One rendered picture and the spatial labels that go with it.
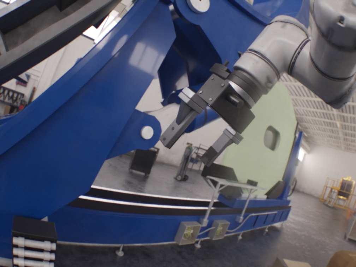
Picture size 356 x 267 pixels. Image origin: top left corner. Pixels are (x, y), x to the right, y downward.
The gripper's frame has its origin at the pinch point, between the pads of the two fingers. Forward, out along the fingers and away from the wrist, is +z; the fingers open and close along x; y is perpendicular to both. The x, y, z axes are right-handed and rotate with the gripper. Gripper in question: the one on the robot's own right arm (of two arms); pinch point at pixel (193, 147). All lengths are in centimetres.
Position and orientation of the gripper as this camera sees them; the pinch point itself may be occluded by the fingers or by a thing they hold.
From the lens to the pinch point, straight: 40.1
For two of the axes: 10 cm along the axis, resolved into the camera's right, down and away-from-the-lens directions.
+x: 6.2, 3.6, 7.0
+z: -6.4, 7.5, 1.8
